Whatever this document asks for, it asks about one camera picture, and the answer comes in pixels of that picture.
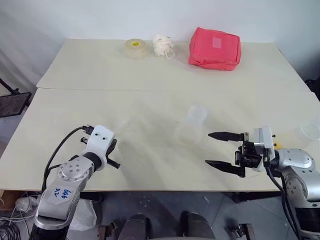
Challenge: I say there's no brown cardboard box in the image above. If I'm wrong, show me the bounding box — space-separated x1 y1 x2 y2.
0 190 19 213

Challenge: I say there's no clear tape roll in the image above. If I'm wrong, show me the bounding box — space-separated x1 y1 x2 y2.
124 38 148 61

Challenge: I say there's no clear plastic cup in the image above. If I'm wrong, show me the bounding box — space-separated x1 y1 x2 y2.
174 104 209 147
299 119 320 140

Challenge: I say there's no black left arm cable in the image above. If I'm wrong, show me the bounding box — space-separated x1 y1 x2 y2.
42 124 94 195

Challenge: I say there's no dark rounded shape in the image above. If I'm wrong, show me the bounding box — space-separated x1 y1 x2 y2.
179 211 216 240
117 213 154 240

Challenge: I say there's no white plastic bag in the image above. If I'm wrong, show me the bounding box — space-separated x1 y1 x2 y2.
69 198 98 232

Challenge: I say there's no black object beside table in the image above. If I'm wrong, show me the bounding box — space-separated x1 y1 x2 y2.
304 78 320 101

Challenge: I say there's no black metal stand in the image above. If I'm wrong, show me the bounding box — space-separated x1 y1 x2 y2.
0 77 33 119

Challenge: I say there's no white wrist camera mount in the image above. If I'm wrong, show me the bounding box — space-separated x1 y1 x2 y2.
84 124 116 171
252 125 277 173

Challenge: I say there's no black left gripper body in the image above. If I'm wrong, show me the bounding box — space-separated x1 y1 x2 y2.
106 136 119 158

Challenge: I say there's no red fabric pouch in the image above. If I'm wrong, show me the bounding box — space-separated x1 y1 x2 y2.
187 26 242 72

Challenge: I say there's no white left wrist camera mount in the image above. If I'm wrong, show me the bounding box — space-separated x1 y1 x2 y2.
84 124 116 171

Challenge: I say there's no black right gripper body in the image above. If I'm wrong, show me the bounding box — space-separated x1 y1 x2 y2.
234 132 264 172

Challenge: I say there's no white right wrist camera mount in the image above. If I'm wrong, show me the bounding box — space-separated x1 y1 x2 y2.
252 125 277 173

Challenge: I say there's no white floor cables bundle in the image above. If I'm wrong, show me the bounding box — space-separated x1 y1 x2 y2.
0 191 39 240

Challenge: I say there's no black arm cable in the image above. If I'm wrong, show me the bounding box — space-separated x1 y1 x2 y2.
42 124 94 195
263 149 303 240

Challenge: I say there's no white mesh bath puff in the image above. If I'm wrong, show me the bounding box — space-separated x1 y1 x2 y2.
152 34 176 61

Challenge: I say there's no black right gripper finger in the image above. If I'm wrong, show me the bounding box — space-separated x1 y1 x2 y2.
204 160 246 179
207 131 245 143

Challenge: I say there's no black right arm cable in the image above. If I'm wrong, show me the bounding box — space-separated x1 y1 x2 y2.
263 149 303 240

